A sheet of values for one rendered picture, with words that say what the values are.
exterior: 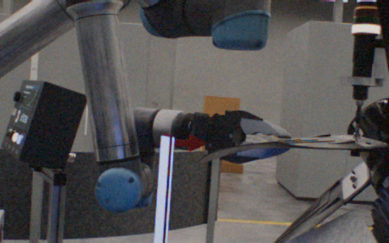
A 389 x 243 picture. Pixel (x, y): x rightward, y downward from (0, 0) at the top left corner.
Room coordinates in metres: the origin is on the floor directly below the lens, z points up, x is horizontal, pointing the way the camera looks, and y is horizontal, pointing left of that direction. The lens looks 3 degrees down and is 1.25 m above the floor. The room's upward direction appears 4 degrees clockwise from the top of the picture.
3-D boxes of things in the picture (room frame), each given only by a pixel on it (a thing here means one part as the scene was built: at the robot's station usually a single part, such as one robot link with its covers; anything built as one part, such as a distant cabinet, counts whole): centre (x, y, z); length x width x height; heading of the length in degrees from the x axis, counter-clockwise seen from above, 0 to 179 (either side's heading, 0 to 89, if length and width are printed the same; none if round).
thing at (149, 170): (1.05, 0.12, 1.08); 0.11 x 0.08 x 0.11; 177
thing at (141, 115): (1.07, 0.12, 1.17); 0.11 x 0.08 x 0.09; 65
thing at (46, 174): (1.30, 0.35, 1.04); 0.24 x 0.03 x 0.03; 28
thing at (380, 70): (0.91, -0.27, 1.33); 0.09 x 0.07 x 0.10; 63
